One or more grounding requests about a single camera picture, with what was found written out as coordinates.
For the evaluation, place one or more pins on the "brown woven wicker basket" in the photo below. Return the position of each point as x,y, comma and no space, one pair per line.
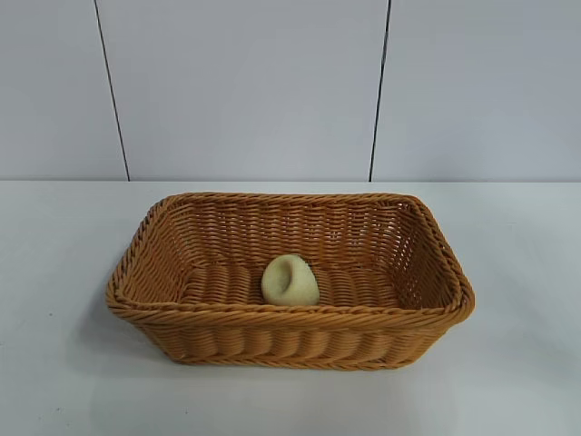
290,327

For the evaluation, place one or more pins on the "pale yellow egg yolk pastry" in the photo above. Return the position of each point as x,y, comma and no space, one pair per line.
295,286

